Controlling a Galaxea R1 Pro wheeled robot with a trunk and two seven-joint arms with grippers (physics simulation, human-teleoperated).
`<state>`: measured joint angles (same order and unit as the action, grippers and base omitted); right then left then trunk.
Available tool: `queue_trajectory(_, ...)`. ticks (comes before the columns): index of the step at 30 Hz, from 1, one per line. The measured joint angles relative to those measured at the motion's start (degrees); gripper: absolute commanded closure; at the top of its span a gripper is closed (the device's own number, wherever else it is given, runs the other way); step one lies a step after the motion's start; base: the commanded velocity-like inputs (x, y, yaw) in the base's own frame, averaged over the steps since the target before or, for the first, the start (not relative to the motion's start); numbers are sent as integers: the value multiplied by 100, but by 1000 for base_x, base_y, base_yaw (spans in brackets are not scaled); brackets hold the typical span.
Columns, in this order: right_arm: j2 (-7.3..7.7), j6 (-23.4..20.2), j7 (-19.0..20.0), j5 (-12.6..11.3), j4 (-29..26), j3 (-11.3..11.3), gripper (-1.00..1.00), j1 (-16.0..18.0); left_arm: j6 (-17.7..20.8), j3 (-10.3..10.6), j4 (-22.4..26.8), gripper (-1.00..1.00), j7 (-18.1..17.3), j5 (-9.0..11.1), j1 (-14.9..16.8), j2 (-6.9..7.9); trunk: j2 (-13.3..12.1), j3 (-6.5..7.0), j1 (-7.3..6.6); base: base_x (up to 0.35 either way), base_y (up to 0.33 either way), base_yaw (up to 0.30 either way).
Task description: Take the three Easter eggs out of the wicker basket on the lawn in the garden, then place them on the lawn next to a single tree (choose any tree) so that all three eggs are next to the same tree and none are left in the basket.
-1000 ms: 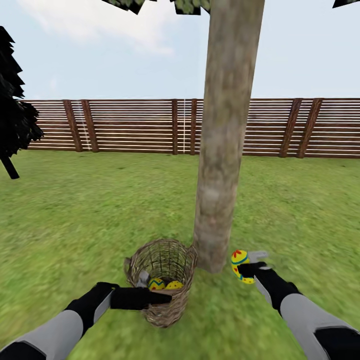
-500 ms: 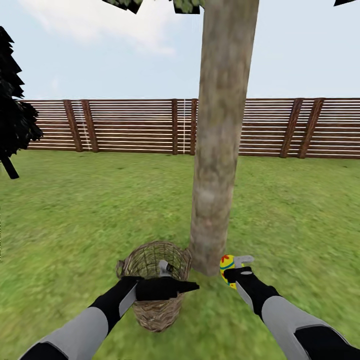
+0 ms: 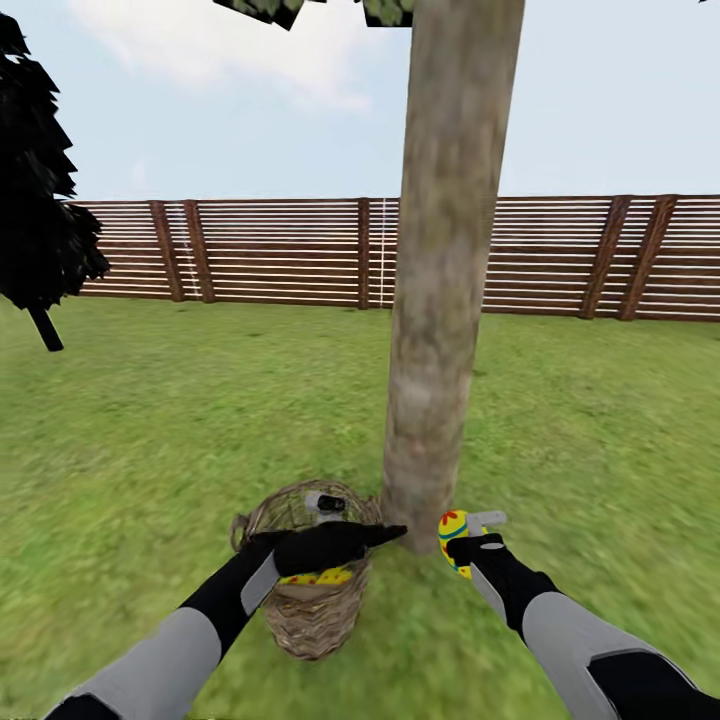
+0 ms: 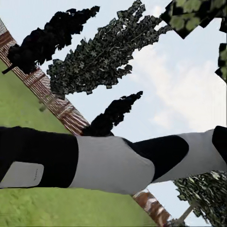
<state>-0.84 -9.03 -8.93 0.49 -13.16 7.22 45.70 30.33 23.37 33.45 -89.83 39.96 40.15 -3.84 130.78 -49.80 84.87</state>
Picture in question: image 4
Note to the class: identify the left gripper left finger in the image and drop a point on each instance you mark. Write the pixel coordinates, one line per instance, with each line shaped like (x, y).
(11, 142)

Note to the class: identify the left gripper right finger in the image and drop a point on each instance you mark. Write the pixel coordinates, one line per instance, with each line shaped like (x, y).
(219, 140)

